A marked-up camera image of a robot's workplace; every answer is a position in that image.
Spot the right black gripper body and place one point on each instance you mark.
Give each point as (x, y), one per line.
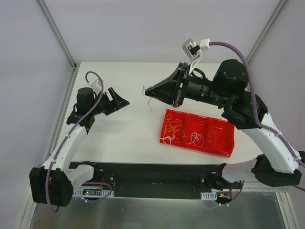
(180, 85)

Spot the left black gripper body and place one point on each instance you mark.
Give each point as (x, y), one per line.
(110, 100)

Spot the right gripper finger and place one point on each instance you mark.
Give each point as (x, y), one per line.
(170, 83)
(163, 94)

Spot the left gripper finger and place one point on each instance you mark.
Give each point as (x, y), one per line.
(119, 104)
(115, 97)

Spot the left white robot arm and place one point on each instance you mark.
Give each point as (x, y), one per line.
(53, 183)

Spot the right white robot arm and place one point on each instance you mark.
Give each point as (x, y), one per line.
(278, 165)

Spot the red three-compartment bin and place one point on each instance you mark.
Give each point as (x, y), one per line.
(200, 133)

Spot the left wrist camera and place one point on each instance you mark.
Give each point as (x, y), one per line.
(96, 85)

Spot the left aluminium frame post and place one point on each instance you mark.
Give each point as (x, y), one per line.
(56, 32)

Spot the left white cable duct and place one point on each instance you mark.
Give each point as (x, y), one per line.
(92, 193)

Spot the white cable duct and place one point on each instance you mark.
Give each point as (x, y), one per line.
(210, 196)
(92, 193)

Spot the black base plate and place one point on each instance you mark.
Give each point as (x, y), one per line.
(129, 180)

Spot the right white cable duct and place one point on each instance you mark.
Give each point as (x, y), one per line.
(210, 196)

